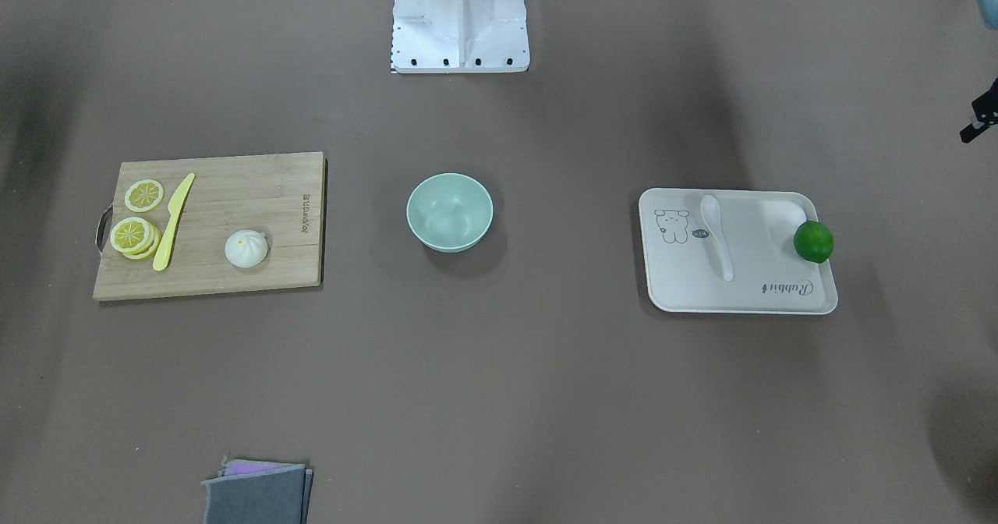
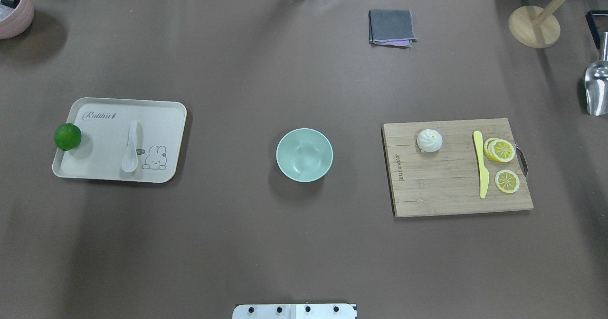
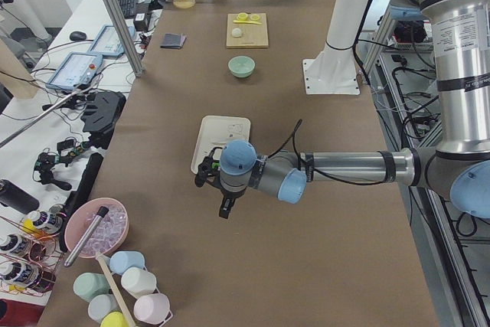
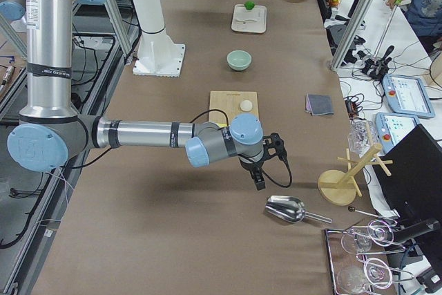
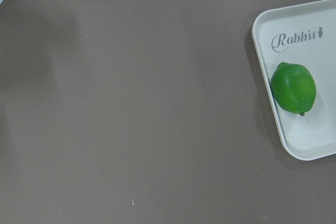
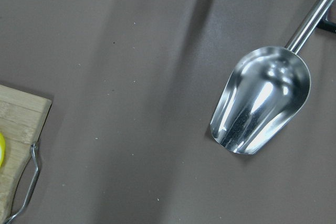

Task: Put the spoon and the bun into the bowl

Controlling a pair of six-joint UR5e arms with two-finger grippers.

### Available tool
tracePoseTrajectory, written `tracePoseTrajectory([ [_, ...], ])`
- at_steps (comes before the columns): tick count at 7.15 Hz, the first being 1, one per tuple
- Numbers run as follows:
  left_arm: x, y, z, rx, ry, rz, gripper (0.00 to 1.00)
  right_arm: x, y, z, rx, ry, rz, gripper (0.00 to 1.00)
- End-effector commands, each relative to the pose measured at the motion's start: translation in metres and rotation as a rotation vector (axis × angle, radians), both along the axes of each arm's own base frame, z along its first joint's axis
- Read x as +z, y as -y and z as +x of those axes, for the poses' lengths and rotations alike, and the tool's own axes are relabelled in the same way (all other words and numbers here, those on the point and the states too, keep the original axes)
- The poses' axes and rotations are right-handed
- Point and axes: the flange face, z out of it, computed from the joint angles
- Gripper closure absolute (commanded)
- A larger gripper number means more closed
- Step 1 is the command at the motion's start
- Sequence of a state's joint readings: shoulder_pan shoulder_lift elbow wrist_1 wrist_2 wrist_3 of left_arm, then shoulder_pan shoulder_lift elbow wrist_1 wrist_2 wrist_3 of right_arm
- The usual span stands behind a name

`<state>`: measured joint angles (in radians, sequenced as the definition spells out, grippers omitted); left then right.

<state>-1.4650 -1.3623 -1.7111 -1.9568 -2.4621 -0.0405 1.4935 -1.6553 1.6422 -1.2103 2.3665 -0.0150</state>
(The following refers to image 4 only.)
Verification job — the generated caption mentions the wooden cutting board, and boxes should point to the wooden cutting board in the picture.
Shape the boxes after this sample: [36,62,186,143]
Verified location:
[209,91,259,123]

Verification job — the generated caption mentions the cream rabbit tray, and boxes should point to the cream rabbit tray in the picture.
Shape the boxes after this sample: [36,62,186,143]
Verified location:
[231,4,267,34]

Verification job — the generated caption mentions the upper blue teach pendant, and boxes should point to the upper blue teach pendant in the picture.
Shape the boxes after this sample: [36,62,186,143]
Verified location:
[382,74,435,119]

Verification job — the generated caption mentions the wooden mug tree stand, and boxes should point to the wooden mug tree stand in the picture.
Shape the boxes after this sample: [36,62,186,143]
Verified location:
[318,142,393,206]

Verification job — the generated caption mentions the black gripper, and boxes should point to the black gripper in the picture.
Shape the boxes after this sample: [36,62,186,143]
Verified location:
[238,154,265,191]

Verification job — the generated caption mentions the metal scoop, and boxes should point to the metal scoop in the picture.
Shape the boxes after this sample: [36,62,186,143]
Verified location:
[265,196,333,224]

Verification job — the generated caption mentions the aluminium frame post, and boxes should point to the aluminium frame post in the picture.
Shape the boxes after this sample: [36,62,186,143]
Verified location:
[329,0,373,72]

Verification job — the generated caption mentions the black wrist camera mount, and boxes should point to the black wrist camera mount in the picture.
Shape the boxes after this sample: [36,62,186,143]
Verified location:
[262,133,288,163]

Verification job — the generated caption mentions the wire glass rack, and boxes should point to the wire glass rack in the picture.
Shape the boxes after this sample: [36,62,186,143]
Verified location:
[324,219,414,294]

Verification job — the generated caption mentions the black monitor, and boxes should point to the black monitor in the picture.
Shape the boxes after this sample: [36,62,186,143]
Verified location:
[373,124,441,276]

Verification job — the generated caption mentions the light green ceramic bowl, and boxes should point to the light green ceramic bowl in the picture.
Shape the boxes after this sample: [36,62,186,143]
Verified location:
[227,50,252,71]

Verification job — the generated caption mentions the clear plastic container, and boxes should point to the clear plastic container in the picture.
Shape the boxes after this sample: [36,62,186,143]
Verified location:
[347,120,378,155]

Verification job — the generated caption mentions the lower blue teach pendant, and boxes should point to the lower blue teach pendant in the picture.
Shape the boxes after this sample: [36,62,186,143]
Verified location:
[375,112,420,153]

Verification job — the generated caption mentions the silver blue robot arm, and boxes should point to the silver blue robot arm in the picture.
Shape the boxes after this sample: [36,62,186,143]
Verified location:
[7,0,267,190]

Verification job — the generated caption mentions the white round bun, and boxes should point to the white round bun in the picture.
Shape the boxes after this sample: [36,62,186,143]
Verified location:
[240,99,253,112]

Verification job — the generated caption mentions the folded grey cloth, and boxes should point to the folded grey cloth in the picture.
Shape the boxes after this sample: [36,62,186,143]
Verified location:
[305,94,334,116]

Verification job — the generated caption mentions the white camera pole base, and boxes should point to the white camera pole base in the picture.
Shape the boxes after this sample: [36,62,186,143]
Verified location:
[133,0,186,77]

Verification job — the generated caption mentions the green lime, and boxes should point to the green lime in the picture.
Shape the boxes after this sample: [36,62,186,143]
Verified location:
[244,1,255,10]

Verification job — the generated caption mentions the blue teach pendant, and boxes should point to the blue teach pendant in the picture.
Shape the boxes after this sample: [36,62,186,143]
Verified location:
[375,112,420,153]
[382,74,435,119]

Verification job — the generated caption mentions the white ceramic spoon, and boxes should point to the white ceramic spoon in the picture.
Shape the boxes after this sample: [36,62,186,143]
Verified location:
[233,17,259,24]

